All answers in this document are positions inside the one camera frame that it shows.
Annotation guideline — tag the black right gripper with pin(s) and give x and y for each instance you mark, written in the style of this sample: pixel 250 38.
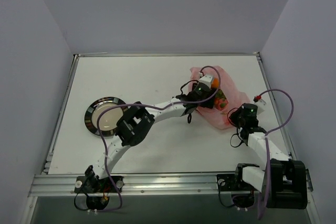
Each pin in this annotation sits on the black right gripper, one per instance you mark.
pixel 237 118

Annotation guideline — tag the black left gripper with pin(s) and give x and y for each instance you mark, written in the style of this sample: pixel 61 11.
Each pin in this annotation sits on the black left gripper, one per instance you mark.
pixel 208 102

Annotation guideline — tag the pink plastic bag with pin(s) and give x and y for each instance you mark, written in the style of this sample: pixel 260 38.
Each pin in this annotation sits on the pink plastic bag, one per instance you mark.
pixel 227 99

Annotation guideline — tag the red fake cherry tomatoes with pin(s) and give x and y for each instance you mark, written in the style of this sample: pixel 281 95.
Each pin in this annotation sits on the red fake cherry tomatoes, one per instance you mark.
pixel 220 101

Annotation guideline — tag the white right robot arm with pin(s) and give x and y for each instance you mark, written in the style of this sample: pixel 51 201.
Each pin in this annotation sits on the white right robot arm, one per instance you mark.
pixel 282 183

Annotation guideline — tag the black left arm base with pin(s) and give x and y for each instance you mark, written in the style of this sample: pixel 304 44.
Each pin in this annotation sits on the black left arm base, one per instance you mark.
pixel 97 190

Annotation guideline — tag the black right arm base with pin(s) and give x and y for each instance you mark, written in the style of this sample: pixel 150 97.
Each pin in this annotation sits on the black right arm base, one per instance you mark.
pixel 245 198

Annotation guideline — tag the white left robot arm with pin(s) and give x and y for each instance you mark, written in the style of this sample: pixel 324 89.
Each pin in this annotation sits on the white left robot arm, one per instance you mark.
pixel 129 124

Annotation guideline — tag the orange fake fruit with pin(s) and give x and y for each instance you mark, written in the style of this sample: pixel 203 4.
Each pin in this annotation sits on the orange fake fruit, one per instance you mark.
pixel 215 83

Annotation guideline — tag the black rimmed round plate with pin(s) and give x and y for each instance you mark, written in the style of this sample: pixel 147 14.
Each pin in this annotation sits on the black rimmed round plate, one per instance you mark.
pixel 108 122

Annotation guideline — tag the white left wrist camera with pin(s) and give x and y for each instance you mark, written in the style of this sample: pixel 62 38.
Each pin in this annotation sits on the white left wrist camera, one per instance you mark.
pixel 207 79

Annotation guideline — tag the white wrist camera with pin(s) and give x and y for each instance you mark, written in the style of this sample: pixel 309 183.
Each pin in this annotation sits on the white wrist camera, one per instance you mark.
pixel 260 103
pixel 207 79

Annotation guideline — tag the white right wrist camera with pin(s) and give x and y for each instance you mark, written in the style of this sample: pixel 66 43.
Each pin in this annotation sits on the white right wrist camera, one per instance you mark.
pixel 260 103

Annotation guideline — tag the aluminium front rail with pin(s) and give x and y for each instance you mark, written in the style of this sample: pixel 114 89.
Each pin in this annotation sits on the aluminium front rail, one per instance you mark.
pixel 134 184

